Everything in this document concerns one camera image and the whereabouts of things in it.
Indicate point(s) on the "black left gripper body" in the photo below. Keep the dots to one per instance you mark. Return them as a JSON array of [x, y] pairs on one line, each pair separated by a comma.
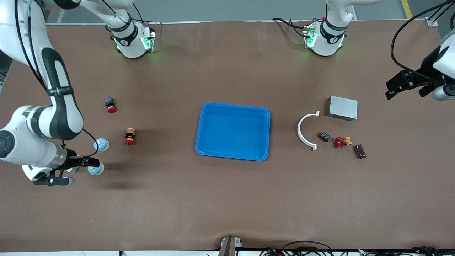
[[427, 67]]

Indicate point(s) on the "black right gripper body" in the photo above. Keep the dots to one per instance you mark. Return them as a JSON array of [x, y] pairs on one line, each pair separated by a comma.
[[72, 159]]

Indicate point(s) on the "blue desk bell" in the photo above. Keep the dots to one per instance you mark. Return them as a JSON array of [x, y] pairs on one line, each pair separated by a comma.
[[101, 144], [95, 171]]

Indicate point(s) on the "brown cylindrical capacitor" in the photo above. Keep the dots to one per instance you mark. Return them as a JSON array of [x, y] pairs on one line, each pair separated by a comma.
[[359, 151]]

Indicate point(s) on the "small black block capacitor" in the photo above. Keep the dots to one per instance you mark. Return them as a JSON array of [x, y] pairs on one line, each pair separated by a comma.
[[324, 136]]

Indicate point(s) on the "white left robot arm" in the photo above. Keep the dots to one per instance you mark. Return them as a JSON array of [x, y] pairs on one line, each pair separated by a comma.
[[330, 39]]

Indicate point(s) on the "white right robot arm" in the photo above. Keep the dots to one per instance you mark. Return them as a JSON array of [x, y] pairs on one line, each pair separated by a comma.
[[21, 149]]

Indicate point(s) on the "white circuit breaker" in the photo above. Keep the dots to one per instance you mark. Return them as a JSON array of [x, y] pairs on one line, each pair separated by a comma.
[[76, 170]]

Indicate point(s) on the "grey metal box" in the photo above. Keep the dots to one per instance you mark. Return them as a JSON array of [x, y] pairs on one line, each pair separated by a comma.
[[343, 107]]

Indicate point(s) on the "red handwheel brass valve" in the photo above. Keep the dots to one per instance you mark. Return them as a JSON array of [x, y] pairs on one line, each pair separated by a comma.
[[339, 142]]

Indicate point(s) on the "white curved pipe clamp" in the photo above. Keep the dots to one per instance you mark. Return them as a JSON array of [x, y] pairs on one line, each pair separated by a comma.
[[298, 129]]

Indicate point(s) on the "brown table cover mat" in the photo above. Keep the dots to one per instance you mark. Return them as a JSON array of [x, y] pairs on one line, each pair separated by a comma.
[[227, 199]]

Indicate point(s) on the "blue plastic tray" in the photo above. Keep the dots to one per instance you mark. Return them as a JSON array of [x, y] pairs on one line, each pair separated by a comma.
[[233, 131]]

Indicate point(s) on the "aluminium frame profile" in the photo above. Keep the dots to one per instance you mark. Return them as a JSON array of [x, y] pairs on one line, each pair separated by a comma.
[[432, 22]]

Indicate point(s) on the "red button orange switch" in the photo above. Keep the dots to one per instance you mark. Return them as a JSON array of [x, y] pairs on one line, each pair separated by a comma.
[[130, 138]]

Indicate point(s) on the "red button black switch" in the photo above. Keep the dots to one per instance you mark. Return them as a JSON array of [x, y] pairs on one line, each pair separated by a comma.
[[111, 106]]

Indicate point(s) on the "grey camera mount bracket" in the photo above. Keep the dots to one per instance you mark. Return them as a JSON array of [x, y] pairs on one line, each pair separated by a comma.
[[227, 249]]

